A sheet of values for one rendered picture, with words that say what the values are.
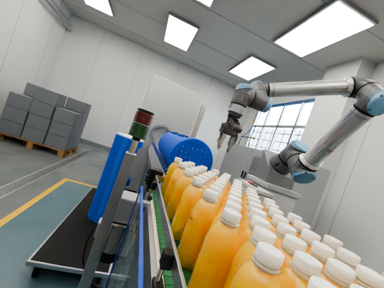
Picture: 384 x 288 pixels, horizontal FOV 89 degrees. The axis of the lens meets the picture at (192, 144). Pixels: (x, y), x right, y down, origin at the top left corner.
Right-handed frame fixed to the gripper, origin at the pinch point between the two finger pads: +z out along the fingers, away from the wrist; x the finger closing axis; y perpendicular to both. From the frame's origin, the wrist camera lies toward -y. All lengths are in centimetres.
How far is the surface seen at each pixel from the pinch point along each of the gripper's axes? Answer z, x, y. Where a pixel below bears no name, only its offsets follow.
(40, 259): 108, 77, 41
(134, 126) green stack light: 4, 47, -28
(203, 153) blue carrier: 6.9, 3.7, 19.0
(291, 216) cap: 13, -5, -51
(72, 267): 108, 57, 39
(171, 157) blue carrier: 15.5, 21.9, 19.1
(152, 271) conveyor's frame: 33, 32, -55
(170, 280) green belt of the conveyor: 33, 28, -58
